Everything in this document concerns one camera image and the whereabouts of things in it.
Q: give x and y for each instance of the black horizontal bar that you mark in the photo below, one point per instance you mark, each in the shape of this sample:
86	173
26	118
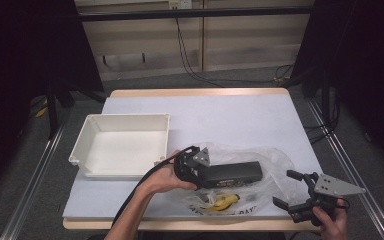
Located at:
213	12

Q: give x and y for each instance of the clear plastic bag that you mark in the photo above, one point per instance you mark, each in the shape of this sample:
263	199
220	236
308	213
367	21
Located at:
276	166

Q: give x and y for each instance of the white plastic tray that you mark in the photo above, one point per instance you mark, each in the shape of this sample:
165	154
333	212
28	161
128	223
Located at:
126	146

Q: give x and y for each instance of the wooden table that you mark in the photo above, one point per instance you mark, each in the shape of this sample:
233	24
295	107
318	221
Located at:
196	91

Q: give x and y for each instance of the long black box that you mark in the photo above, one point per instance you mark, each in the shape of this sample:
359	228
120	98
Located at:
236	173

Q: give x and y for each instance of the black curtain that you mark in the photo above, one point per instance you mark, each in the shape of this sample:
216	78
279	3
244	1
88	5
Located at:
370	66
20	60

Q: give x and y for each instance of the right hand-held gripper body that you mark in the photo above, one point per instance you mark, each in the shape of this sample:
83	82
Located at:
333	186

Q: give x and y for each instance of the white table mat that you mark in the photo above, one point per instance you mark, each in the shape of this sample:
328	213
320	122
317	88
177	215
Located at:
220	113

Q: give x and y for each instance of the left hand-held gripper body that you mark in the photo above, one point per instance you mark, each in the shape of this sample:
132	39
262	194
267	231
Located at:
190	165

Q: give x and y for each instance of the white wall socket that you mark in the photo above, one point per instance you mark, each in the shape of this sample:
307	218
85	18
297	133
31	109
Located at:
180	4

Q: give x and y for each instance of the black tripod stand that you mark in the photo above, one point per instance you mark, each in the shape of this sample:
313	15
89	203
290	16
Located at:
51	110

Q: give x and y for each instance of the person's left hand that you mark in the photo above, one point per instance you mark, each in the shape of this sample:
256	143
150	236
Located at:
163	178

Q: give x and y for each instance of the aluminium floor rail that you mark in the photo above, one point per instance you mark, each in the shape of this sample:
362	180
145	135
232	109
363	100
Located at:
30	190
343	160

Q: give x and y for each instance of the person's right hand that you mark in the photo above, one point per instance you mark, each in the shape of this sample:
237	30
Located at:
331	223

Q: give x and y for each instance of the yellow banana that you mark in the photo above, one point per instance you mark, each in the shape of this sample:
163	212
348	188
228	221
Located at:
223	201

